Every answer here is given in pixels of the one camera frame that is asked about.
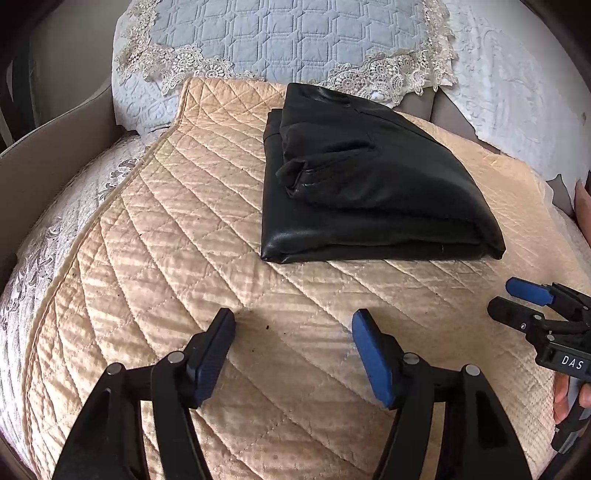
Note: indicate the beige quilted mat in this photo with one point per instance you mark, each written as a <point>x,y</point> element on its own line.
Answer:
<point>161,258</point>

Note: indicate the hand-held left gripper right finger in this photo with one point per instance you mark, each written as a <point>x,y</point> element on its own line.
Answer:
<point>376,364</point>

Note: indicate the pink cushion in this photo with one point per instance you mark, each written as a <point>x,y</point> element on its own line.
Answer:
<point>582,203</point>

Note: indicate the white embossed sofa cover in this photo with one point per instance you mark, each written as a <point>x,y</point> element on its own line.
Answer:
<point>508,83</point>

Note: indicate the blue quilted lace-trimmed cover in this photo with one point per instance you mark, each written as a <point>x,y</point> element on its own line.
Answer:
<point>277,37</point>

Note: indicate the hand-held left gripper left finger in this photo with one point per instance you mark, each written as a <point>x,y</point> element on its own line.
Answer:
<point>210,364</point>

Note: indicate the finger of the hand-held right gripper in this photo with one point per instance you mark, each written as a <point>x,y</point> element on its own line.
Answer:
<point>508,311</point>
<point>526,290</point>

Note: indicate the black leather jacket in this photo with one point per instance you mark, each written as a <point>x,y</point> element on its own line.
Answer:
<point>369,184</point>

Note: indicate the dark wooden chair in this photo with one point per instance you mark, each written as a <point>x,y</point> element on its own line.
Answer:
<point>14,69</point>

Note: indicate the cream floral embroidered seat cover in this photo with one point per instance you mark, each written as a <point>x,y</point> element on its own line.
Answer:
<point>46,240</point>

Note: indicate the person's right hand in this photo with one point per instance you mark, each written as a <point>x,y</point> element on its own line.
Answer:
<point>561,397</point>

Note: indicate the grey-beige sofa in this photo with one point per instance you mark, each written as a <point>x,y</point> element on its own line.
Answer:
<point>46,152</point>

